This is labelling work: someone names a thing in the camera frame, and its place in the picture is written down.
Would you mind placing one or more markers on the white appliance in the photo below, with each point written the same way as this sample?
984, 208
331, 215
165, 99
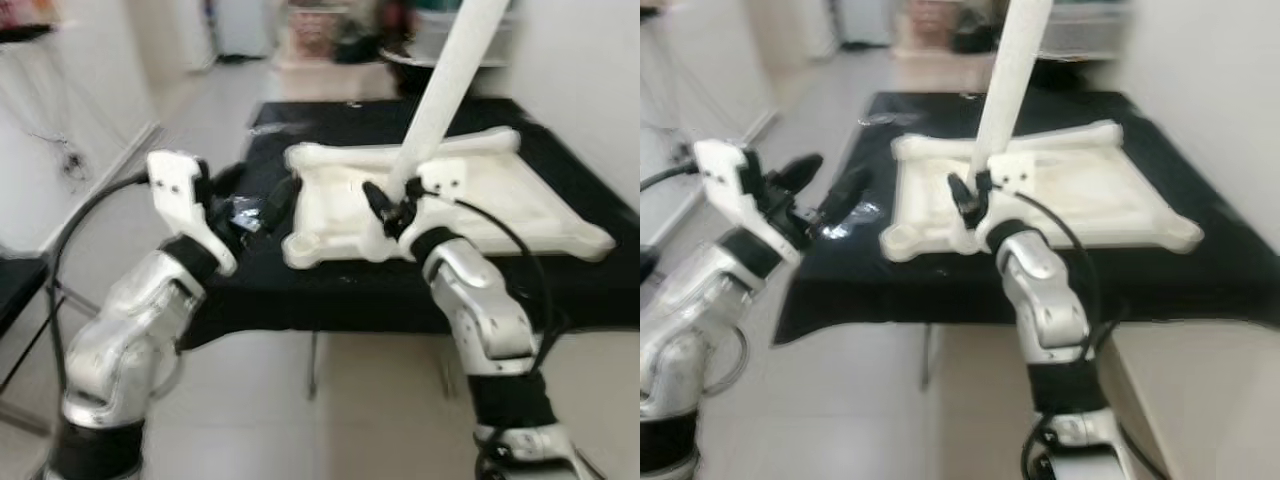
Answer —
865, 20
240, 25

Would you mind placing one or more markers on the clear tape patch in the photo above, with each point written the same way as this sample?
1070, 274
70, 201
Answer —
860, 222

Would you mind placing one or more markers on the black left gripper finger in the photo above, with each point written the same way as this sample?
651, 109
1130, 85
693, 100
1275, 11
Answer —
800, 172
229, 178
846, 198
282, 203

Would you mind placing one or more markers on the metal table foot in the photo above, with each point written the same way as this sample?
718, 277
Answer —
312, 365
927, 358

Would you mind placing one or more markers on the white plastic table leg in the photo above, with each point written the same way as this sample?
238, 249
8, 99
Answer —
450, 90
1015, 80

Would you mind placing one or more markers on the white plastic children table top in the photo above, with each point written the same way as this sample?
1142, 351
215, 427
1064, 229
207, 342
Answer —
1100, 195
520, 200

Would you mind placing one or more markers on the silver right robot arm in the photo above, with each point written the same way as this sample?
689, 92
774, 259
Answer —
1045, 300
480, 310

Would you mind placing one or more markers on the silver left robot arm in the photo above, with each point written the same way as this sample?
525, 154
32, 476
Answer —
130, 320
700, 320

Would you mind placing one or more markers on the black tablecloth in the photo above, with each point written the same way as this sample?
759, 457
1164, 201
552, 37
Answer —
870, 290
300, 300

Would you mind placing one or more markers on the clear plastic container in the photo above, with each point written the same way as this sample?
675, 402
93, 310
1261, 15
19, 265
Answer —
1090, 30
495, 40

